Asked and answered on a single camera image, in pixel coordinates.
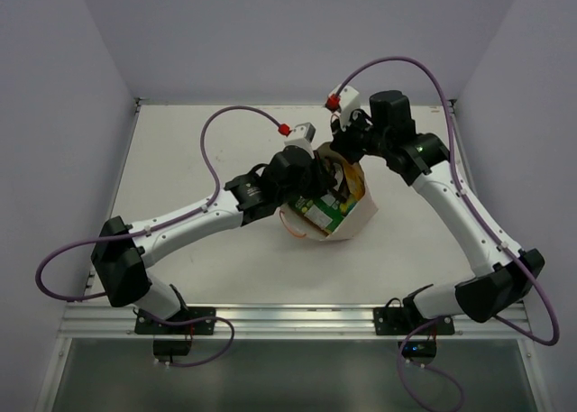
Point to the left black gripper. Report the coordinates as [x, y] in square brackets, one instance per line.
[322, 176]

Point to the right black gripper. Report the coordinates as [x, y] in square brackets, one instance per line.
[341, 141]

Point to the green snack pouch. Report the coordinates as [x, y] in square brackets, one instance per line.
[325, 213]

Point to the beige paper bag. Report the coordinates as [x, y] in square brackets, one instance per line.
[352, 224]

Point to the orange snack bag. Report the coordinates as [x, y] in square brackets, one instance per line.
[352, 187]

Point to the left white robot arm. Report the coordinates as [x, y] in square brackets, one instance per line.
[124, 252]

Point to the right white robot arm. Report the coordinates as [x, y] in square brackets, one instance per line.
[388, 131]

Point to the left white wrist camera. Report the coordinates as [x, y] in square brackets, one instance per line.
[301, 136]

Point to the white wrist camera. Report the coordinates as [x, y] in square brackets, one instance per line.
[343, 100]
[301, 136]

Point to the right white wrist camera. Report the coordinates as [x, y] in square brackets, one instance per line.
[343, 100]

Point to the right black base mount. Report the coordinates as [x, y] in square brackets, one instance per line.
[417, 346]

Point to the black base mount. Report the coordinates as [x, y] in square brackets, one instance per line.
[174, 337]
[417, 346]

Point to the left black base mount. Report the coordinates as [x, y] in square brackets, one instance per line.
[174, 337]

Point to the aluminium front rail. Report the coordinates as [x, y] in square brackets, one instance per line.
[276, 322]

